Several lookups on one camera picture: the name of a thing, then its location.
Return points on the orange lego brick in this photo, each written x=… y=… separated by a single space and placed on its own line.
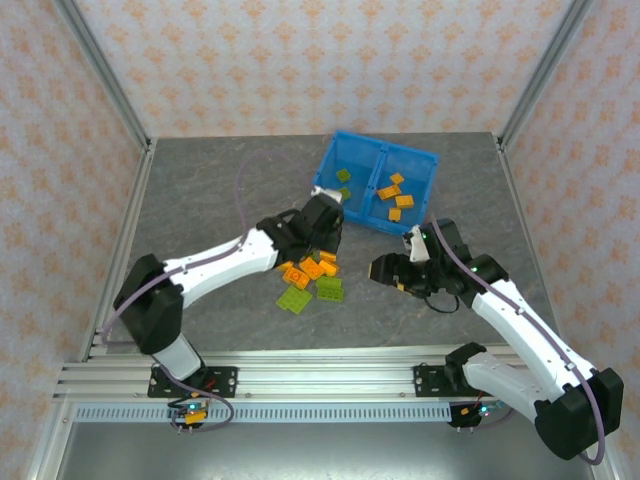
x=390 y=191
x=327 y=256
x=312 y=268
x=397 y=178
x=284 y=266
x=404 y=201
x=330 y=268
x=395 y=214

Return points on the orange lego with round wheel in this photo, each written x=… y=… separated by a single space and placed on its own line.
x=295 y=276

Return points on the green lego plate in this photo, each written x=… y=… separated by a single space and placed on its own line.
x=295 y=299

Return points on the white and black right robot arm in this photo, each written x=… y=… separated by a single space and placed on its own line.
x=520 y=325

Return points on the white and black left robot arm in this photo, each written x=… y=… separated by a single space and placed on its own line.
x=225 y=262

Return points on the blue two-compartment bin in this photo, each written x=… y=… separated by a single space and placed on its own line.
x=370 y=210

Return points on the large green lego block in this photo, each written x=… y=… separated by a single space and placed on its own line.
x=330 y=289

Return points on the small circuit board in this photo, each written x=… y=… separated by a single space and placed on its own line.
x=470 y=412
x=190 y=412

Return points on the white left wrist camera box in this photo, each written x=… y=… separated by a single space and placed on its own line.
x=326 y=193

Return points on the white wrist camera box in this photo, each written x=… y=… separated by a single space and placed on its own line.
x=417 y=247
x=326 y=193

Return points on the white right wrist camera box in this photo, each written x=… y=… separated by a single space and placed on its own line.
x=417 y=247

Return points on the aluminium side rail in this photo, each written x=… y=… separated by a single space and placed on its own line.
x=127 y=225
x=520 y=210

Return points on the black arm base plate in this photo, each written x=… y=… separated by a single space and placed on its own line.
x=225 y=380
x=425 y=382

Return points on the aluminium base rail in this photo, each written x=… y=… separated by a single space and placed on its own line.
x=325 y=375

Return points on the aluminium frame post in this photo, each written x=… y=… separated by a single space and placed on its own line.
x=103 y=70
x=544 y=70
x=47 y=445

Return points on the aluminium lower frame post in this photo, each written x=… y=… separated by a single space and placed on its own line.
x=47 y=445

